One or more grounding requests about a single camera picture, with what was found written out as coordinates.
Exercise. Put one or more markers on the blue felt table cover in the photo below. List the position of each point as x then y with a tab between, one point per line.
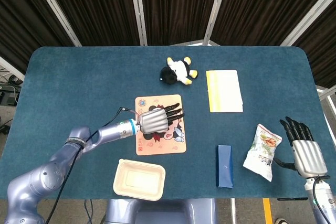
78	90

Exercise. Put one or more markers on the grey metal partition post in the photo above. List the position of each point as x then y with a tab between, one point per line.
307	16
138	9
214	9
56	9

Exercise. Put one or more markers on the beige plastic food container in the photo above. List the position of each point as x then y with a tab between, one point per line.
139	180

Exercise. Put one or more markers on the black white plush toy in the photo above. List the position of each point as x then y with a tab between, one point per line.
178	71

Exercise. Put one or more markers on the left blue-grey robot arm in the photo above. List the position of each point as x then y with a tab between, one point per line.
52	174

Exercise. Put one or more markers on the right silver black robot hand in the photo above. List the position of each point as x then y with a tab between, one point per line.
309	159

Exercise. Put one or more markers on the blue-grey robot torso base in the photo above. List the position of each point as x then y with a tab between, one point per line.
162	212

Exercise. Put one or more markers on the cartoon girl mouse pad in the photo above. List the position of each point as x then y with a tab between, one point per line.
157	145

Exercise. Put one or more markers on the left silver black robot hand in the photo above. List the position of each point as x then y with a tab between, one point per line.
155	121

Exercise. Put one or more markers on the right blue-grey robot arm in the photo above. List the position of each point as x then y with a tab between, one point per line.
324	200

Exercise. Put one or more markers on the dark blue rectangular box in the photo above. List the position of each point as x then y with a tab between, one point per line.
224	166

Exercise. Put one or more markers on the white snack bag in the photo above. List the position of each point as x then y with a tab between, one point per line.
262	150

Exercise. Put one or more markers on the white yellow notebook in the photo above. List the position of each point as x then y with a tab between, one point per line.
225	90

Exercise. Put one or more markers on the yellow floor tape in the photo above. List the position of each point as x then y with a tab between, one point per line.
267	209

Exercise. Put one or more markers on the dark brown curtain panel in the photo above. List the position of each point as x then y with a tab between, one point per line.
97	6
21	16
262	6
323	51
178	6

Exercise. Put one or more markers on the black white shoe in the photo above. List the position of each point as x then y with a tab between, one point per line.
281	221

